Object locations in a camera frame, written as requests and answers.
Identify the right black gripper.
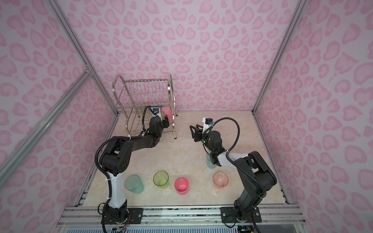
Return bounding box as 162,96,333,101
190,125,216,153

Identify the pink plastic cup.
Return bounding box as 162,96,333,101
162,107,173,124
174,177,189,195

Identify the green plastic cup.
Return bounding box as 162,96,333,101
153,170,169,188

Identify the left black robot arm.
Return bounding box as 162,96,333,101
94,116,170,226

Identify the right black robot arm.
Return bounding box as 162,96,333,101
189,125,277,222

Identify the teal plastic cup right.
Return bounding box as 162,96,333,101
206,154,216,169

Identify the teal plastic cup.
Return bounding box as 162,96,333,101
124,174,144,194
206,154,216,169

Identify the clear peach plastic cup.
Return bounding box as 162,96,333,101
212,171,229,188

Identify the teal plastic cup left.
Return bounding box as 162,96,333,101
124,174,144,194

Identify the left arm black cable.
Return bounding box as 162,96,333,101
94,106,156,204

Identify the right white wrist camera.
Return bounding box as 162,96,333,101
203,117,214,134

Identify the chrome wire dish rack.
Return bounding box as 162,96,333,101
112,73,177,139

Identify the left aluminium frame beam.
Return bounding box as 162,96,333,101
1,69,92,187

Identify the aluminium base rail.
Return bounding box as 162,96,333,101
55,204,309,233

